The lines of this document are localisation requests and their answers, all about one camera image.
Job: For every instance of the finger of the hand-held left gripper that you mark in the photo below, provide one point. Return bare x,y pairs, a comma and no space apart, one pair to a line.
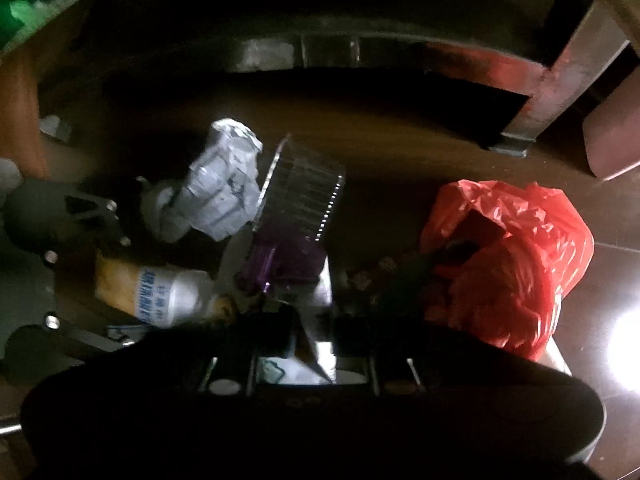
75,342
45,210

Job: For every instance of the crumpled white paper wrapper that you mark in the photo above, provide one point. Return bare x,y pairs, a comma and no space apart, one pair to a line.
215,185

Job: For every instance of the purple wrapper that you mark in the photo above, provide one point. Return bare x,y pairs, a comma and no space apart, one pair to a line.
285,262

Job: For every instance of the clear bottle with white label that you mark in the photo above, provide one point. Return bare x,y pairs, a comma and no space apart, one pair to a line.
165,295

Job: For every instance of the red plastic bag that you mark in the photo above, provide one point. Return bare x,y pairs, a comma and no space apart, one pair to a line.
505,280

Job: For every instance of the clear plastic food container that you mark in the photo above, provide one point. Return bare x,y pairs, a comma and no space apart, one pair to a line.
300,190

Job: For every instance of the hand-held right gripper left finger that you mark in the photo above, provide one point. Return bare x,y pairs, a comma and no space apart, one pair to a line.
277,330

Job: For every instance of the brown wooden furniture panel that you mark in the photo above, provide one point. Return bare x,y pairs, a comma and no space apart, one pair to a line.
612,135

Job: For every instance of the small white paper scrap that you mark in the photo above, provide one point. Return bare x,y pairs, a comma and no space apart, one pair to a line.
54,127

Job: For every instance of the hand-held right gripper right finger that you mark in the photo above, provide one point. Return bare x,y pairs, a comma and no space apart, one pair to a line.
357,335

